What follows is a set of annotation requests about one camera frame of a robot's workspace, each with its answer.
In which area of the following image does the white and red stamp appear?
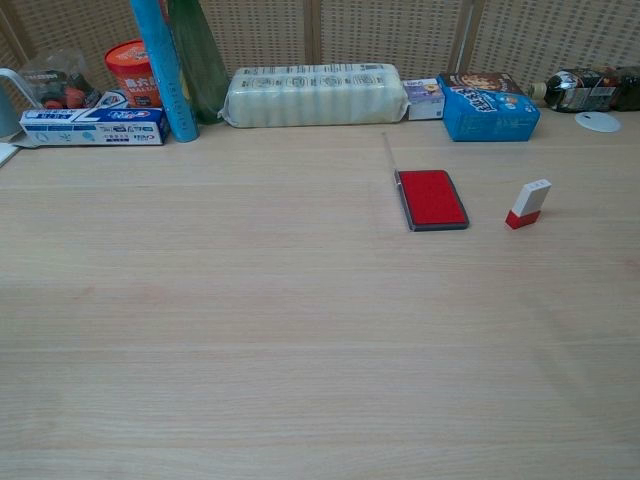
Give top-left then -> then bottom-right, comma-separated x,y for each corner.
504,178 -> 553,231

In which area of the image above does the red box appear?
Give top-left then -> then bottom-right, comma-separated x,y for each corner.
382,130 -> 471,233

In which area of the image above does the small purple white box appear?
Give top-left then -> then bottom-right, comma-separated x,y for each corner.
402,78 -> 447,122

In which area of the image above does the blue cookie box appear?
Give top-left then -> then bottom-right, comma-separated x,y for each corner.
437,72 -> 542,143

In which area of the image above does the green spray bottle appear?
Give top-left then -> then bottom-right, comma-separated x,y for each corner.
167,0 -> 231,125

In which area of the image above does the woven folding screen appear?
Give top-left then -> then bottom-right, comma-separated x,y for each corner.
0,0 -> 640,109

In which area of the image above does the tall light blue tube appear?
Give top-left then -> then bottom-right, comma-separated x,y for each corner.
129,0 -> 201,144

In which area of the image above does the blue white toothpaste box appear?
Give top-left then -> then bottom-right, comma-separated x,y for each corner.
19,106 -> 170,148

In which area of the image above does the red round can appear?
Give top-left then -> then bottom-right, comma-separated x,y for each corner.
104,39 -> 162,109

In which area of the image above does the white round disc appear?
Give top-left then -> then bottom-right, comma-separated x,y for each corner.
574,111 -> 622,134

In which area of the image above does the dark tea bottle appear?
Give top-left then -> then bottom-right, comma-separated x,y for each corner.
529,65 -> 640,114

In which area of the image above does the clear box with items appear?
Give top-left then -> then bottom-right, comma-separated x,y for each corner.
19,49 -> 105,111

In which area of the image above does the pale green handled mug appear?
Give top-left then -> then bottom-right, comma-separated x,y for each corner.
0,68 -> 39,140

